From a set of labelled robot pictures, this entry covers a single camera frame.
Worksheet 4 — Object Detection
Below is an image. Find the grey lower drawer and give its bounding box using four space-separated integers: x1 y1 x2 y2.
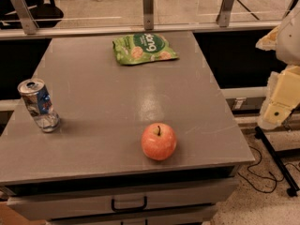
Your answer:
47 205 217 225

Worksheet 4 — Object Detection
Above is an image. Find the middle metal railing bracket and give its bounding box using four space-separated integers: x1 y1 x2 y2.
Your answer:
142 0 154 30

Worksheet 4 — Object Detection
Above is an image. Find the right metal railing bracket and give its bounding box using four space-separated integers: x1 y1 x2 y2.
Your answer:
217 0 234 27

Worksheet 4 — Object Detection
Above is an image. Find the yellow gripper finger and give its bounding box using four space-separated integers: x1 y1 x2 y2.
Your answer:
258 65 300 130
255 26 279 51

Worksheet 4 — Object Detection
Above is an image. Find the black floor stand leg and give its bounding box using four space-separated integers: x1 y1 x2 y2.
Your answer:
255 127 300 197

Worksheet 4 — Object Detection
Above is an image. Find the green rice chip bag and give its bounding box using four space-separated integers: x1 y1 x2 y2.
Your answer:
112 33 178 66

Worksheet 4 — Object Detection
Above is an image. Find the black floor cable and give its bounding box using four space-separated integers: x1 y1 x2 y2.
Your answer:
237 145 300 194

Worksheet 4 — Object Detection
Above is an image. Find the metal railing bracket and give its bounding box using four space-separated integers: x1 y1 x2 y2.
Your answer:
10 0 38 35
217 0 234 27
142 0 154 30

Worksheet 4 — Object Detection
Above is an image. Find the red apple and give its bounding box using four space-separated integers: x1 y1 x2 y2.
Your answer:
141 123 177 161

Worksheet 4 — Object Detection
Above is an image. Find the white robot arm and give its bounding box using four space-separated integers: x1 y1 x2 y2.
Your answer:
256 7 300 130

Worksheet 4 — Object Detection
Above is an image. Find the left metal railing bracket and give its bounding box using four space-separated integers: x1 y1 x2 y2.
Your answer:
10 0 38 35

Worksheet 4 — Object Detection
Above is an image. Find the silver blue redbull can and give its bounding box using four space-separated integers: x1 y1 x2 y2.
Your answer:
18 78 60 132

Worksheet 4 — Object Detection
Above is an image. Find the black drawer handle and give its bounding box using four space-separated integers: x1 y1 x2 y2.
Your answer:
111 196 148 213

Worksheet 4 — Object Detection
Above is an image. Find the grey drawer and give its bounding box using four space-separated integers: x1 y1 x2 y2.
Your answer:
7 177 238 220
47 205 217 225

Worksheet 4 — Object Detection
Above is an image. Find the grey upper drawer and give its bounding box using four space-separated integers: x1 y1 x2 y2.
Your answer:
7 177 238 220

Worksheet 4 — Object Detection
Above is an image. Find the black office chair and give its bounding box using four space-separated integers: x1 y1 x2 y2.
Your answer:
0 0 65 30

